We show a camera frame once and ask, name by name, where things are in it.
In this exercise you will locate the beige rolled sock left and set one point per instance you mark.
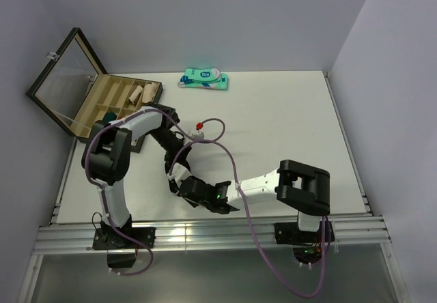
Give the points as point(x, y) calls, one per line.
point(133, 98)

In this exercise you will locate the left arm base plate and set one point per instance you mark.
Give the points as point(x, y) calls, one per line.
point(110, 240)

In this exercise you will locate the beige rolled sock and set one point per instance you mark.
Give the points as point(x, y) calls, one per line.
point(149, 92)
point(133, 98)

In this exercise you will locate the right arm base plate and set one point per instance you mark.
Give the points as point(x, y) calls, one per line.
point(288, 233)

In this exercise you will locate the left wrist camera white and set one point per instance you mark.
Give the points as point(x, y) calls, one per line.
point(197, 133)

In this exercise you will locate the beige rolled sock right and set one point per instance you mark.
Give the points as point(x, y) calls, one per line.
point(149, 92)

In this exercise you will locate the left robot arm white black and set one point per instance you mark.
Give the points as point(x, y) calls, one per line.
point(106, 158)

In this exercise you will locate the mint green folded socks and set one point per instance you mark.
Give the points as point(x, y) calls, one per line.
point(210, 78)

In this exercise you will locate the dark green patterned sock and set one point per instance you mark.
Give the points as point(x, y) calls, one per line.
point(109, 116)

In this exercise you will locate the aluminium frame rail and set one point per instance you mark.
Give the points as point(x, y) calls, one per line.
point(218, 234)

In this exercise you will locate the black wooden organizer box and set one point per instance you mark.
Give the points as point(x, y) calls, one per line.
point(75, 90)

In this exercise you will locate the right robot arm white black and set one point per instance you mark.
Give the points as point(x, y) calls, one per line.
point(303, 187)

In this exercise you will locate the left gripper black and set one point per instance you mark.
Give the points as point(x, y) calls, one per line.
point(169, 157)

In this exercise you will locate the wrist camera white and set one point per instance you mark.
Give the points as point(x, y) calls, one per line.
point(181, 171)
point(197, 133)

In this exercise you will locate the black sock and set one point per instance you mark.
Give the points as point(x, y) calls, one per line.
point(174, 182)

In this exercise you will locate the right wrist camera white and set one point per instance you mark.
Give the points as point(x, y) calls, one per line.
point(181, 171)

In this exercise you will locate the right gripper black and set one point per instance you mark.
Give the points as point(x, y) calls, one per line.
point(194, 204)

